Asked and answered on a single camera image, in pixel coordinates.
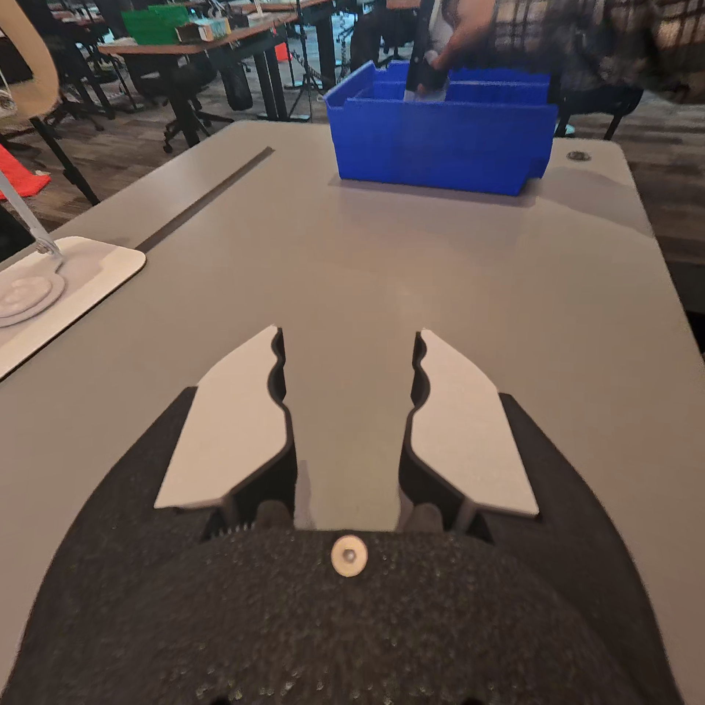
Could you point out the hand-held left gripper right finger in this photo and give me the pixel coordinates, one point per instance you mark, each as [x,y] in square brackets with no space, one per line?
[468,446]

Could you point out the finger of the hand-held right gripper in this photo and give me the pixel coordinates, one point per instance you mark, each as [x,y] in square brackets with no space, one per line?
[424,95]

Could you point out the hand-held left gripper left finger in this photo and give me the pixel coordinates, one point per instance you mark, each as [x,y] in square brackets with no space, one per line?
[231,435]

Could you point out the blue plastic bin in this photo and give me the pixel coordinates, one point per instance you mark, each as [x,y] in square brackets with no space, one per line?
[440,143]

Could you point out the person's right hand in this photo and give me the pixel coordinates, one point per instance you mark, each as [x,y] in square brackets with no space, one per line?
[473,22]

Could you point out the black tripod stand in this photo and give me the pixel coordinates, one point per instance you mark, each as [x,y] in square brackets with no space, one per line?
[303,71]

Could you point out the round metal table grommet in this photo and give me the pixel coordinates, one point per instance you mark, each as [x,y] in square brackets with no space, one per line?
[579,156]

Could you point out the black chair with thin legs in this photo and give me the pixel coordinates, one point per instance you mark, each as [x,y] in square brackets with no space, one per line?
[600,104]

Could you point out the wooden top office desk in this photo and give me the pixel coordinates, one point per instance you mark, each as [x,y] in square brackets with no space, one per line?
[248,36]

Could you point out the black bag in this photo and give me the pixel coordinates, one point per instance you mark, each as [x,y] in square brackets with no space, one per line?
[237,88]

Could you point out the small printed cardboard box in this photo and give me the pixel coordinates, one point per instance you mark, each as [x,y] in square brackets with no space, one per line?
[204,30]

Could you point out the black swivel office chair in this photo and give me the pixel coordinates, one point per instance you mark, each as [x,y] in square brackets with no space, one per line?
[182,93]

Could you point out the green plastic bin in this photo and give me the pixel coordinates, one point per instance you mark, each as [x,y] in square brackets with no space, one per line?
[151,27]

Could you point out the black monitor screen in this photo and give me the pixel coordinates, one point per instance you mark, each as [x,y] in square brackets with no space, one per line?
[14,237]

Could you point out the black tripod leg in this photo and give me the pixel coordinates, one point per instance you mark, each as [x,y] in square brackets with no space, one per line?
[66,162]

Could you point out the orange floor marker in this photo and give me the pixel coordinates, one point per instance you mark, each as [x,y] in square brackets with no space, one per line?
[22,176]

